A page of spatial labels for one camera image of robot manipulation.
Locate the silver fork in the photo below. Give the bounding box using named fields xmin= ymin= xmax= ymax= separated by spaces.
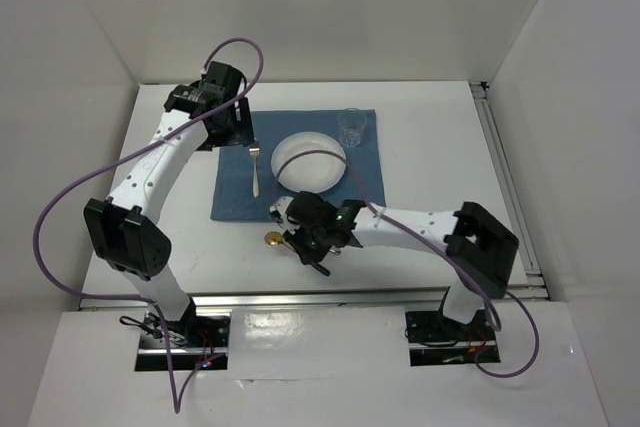
xmin=249 ymin=143 xmax=260 ymax=198

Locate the gold spoon green handle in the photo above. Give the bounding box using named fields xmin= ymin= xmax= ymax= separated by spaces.
xmin=264 ymin=231 xmax=293 ymax=249

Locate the clear drinking glass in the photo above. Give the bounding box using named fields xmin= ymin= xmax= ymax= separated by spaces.
xmin=338 ymin=108 xmax=367 ymax=148

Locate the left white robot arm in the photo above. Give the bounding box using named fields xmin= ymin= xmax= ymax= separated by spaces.
xmin=83 ymin=81 xmax=255 ymax=346

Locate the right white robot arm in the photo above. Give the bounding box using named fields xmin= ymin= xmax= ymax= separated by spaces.
xmin=272 ymin=192 xmax=519 ymax=339

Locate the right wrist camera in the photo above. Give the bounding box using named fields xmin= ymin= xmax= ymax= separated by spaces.
xmin=269 ymin=191 xmax=337 ymax=228

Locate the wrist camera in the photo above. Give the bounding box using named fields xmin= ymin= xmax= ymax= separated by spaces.
xmin=199 ymin=61 xmax=247 ymax=98
xmin=269 ymin=191 xmax=337 ymax=228

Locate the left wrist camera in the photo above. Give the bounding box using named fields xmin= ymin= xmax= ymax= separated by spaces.
xmin=199 ymin=61 xmax=247 ymax=98

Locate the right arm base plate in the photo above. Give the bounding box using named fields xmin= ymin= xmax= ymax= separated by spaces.
xmin=405 ymin=310 xmax=501 ymax=367

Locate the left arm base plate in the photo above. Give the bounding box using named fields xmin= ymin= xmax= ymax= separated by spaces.
xmin=119 ymin=313 xmax=231 ymax=372

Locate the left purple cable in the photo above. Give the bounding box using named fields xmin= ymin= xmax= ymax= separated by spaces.
xmin=32 ymin=37 xmax=265 ymax=416

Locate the aluminium front rail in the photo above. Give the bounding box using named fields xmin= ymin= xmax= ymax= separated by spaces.
xmin=79 ymin=285 xmax=550 ymax=311

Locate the aluminium rail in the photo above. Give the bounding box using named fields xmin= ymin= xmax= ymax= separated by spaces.
xmin=79 ymin=285 xmax=550 ymax=311
xmin=469 ymin=82 xmax=550 ymax=301

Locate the aluminium right side rail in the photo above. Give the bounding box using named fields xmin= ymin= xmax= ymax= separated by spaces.
xmin=469 ymin=82 xmax=550 ymax=301

